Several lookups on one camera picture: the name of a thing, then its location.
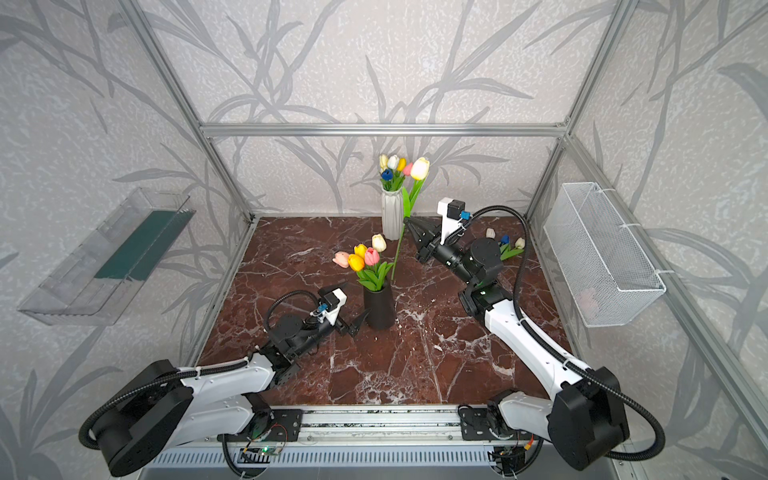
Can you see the black cylindrical vase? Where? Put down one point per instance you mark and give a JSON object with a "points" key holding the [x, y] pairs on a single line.
{"points": [[381, 307]]}

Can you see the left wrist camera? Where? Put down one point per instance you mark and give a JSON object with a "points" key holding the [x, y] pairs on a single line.
{"points": [[329, 307]]}

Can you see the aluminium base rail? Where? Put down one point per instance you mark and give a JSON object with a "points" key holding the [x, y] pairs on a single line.
{"points": [[444, 423]]}

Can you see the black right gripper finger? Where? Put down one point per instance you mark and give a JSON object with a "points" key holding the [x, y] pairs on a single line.
{"points": [[423, 230], [426, 250]]}

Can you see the tulip bunch on table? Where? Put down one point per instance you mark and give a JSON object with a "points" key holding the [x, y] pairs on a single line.
{"points": [[506, 248]]}

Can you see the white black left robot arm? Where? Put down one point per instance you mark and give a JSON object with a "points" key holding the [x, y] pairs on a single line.
{"points": [[166, 406]]}

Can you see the aluminium frame profile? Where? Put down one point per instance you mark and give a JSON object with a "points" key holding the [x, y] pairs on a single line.
{"points": [[742, 391]]}

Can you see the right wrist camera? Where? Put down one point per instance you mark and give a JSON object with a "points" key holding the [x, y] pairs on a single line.
{"points": [[454, 216]]}

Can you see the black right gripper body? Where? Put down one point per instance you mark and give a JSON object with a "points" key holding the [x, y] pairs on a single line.
{"points": [[432, 244]]}

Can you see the clear plastic wall shelf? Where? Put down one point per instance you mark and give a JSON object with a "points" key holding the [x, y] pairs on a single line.
{"points": [[94, 285]]}

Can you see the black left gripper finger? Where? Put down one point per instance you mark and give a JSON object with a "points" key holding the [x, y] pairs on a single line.
{"points": [[353, 327], [328, 289]]}

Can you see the white ribbed ceramic vase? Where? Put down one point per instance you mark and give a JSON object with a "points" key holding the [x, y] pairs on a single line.
{"points": [[392, 214]]}

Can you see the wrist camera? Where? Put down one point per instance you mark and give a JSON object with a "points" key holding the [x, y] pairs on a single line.
{"points": [[329, 307], [454, 216]]}

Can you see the pink yellow tulip bundle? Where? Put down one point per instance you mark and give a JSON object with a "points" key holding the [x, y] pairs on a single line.
{"points": [[366, 261]]}

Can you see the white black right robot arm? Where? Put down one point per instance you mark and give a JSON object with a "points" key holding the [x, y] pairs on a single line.
{"points": [[563, 376]]}

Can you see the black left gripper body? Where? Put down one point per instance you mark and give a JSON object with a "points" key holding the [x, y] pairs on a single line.
{"points": [[339, 322]]}

